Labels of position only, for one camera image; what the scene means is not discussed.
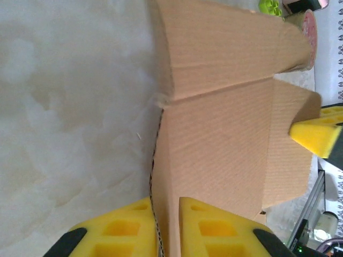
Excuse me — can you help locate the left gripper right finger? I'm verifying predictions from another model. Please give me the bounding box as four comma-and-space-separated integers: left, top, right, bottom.
178, 196, 293, 257

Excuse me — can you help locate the green building block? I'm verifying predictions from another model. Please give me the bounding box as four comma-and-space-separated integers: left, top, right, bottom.
258, 0, 282, 16

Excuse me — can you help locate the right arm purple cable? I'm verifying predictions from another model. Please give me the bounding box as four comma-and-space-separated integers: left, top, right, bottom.
320, 237, 343, 255

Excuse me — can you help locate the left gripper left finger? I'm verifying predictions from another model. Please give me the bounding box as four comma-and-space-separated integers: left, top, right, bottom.
47, 196, 159, 257

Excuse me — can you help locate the brown cardboard box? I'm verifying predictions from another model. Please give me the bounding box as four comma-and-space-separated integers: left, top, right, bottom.
148, 0, 322, 257

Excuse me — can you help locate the red tape roll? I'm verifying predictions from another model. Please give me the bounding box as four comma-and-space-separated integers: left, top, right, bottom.
281, 9, 318, 73

